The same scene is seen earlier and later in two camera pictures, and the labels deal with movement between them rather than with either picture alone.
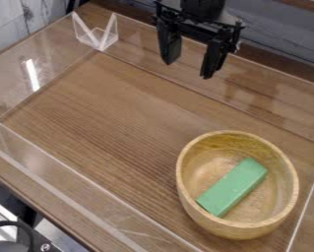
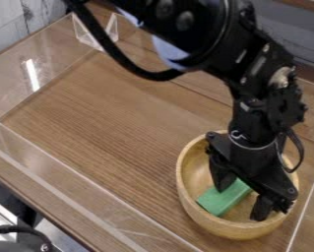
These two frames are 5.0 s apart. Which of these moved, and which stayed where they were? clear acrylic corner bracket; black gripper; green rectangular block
Moved: black gripper
Stayed: clear acrylic corner bracket; green rectangular block
